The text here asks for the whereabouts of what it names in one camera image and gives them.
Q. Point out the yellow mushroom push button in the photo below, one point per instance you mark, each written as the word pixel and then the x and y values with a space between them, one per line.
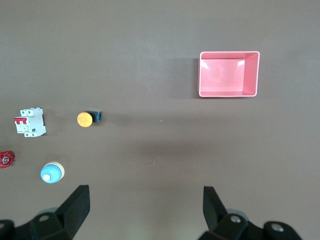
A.
pixel 84 119

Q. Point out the pink plastic box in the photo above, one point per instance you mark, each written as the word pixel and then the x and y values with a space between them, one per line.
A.
pixel 225 75

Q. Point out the white circuit breaker red switch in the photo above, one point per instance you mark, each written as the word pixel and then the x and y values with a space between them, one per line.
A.
pixel 30 123

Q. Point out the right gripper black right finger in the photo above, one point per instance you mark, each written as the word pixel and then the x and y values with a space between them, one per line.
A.
pixel 215 215

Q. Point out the red valve handwheel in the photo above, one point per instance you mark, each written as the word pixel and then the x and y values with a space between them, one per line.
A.
pixel 5 159

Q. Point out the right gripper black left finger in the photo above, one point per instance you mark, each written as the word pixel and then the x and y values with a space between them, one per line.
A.
pixel 75 212

